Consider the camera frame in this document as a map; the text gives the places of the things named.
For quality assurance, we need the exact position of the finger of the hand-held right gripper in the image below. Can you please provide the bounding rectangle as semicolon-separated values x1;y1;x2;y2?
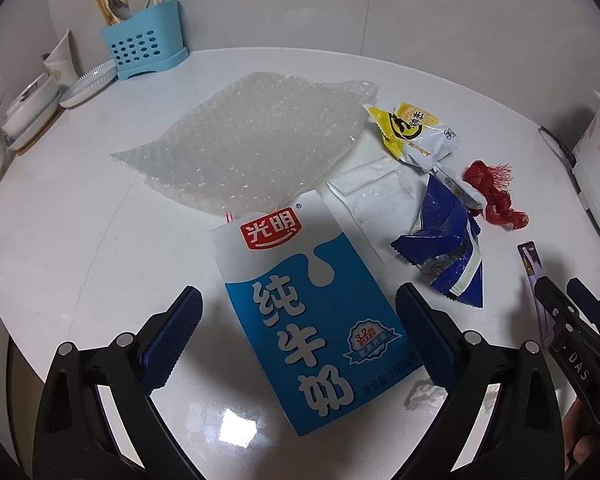
566;277;600;357
532;276;600;439

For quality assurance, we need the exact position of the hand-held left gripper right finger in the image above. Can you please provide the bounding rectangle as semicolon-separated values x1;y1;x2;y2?
395;282;566;480

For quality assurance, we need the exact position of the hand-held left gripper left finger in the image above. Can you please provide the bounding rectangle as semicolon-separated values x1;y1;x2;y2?
32;285;206;480

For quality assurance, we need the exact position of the purple wrapper strip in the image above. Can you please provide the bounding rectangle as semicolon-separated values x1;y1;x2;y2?
517;241;556;346

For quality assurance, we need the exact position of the blue and white milk carton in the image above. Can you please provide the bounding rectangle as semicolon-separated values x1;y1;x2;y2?
209;189;425;437

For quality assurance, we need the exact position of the clear plastic bag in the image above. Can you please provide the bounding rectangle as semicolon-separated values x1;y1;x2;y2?
325;156;431;263

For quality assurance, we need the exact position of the red mesh net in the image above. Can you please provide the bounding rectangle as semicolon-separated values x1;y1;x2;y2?
462;160;529;231

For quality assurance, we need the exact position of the clear bubble wrap sheet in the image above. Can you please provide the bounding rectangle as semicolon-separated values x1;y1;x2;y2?
109;72;380;221

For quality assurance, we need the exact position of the person's right hand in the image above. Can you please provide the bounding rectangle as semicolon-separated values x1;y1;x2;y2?
562;400;587;465

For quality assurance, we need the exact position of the crumpled white scrap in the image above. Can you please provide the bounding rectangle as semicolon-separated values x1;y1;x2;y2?
405;380;451;411

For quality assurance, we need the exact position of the blue snack wrapper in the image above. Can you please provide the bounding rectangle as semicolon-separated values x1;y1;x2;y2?
390;162;486;308

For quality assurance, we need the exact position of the brown base cabinet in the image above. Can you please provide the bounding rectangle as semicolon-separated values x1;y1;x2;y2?
0;309;46;413

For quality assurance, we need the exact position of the yellow snack wrapper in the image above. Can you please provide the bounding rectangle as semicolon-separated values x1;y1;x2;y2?
364;101;458;173

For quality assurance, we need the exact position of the wooden trivet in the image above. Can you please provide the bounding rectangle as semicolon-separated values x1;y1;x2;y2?
15;112;65;157

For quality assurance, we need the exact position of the white plate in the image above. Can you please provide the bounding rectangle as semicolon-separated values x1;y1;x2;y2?
5;105;65;151

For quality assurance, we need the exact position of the blue striped plate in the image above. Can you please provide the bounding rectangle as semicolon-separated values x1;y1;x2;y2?
59;58;118;108

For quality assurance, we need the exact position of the white bowl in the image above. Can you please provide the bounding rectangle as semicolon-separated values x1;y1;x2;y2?
5;74;61;133

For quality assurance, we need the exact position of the blue utensil holder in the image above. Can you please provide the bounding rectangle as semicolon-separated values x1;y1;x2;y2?
101;2;189;81

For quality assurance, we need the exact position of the white ceramic pitcher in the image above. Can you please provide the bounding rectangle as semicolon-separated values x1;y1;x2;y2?
42;28;78;86

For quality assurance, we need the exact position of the metal spoon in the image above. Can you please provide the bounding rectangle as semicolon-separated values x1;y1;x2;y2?
105;0;132;23

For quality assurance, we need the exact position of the bundle of wooden chopsticks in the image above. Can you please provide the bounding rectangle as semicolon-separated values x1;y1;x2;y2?
90;0;128;26

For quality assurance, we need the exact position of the black power cable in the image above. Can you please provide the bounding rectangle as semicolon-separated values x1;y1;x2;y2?
539;126;581;191

